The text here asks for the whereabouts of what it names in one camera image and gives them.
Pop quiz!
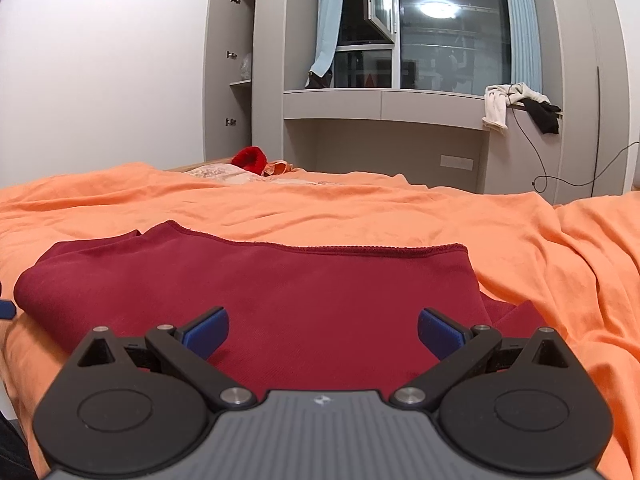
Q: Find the red plush item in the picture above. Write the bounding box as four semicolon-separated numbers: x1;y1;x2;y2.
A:
231;146;268;177

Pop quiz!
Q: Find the person's leg in jeans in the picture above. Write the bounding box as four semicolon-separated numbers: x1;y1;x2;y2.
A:
0;412;37;480

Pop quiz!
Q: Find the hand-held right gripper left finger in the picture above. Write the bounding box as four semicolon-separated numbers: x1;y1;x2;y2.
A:
76;306;257;411

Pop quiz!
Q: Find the black cable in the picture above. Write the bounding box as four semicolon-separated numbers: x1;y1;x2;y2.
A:
506;91;640;193

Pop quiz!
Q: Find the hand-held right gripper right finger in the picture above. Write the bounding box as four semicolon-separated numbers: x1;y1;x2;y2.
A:
389;307;571;408

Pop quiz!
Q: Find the white garment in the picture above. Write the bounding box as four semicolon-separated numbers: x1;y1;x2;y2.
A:
482;82;551;135

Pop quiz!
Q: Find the large glass window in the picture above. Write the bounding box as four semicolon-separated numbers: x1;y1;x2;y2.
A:
335;0;513;96

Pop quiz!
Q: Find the pink pillow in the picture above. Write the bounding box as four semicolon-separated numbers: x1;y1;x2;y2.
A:
185;162;266;183

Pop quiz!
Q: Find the grey closed wardrobe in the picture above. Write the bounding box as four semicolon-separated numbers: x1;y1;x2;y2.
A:
530;0;638;206

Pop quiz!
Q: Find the light blue curtain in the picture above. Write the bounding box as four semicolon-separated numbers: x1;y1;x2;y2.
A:
306;0;347;88
501;0;543;93

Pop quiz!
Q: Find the dark red sweater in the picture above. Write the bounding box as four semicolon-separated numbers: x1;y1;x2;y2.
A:
14;220;548;396

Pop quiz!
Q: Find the black garment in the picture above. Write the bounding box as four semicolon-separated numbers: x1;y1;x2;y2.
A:
522;100;562;135

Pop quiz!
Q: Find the open window sash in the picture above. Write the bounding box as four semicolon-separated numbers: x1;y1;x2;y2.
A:
361;0;397;45

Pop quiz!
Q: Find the orange blanket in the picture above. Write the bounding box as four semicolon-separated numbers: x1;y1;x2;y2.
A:
0;162;640;480

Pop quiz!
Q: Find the grey window bench cabinet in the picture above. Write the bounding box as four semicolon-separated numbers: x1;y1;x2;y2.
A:
282;88;563;196

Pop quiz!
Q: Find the grey wardrobe with open door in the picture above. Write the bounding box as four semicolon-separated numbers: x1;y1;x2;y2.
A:
202;0;291;168

